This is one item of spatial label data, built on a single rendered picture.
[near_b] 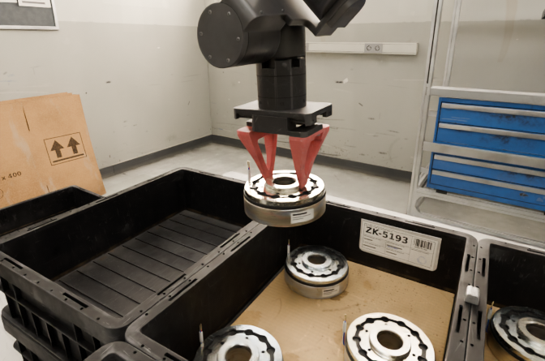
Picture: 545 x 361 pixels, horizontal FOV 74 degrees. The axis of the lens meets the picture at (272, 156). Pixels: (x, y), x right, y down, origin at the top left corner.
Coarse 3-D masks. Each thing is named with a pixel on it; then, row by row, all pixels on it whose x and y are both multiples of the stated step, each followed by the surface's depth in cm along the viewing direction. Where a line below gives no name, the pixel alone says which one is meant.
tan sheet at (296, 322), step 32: (288, 288) 58; (352, 288) 58; (384, 288) 58; (416, 288) 58; (256, 320) 51; (288, 320) 51; (320, 320) 51; (352, 320) 51; (416, 320) 51; (448, 320) 51; (288, 352) 46; (320, 352) 46
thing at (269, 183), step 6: (282, 174) 48; (288, 174) 48; (270, 180) 46; (276, 180) 47; (282, 180) 47; (288, 180) 47; (294, 180) 46; (270, 186) 44; (276, 186) 44; (282, 186) 44; (288, 186) 44; (294, 186) 44
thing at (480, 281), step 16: (480, 240) 53; (496, 240) 53; (480, 256) 49; (544, 256) 49; (480, 272) 46; (480, 288) 43; (480, 304) 40; (480, 320) 40; (480, 336) 36; (480, 352) 34
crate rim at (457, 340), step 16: (336, 208) 64; (352, 208) 62; (400, 224) 58; (416, 224) 57; (240, 240) 53; (464, 240) 54; (224, 256) 49; (464, 256) 49; (208, 272) 46; (464, 272) 46; (176, 288) 43; (192, 288) 43; (464, 288) 43; (160, 304) 40; (464, 304) 40; (144, 320) 38; (464, 320) 38; (128, 336) 36; (144, 336) 36; (464, 336) 36; (144, 352) 34; (160, 352) 34; (448, 352) 34; (464, 352) 34
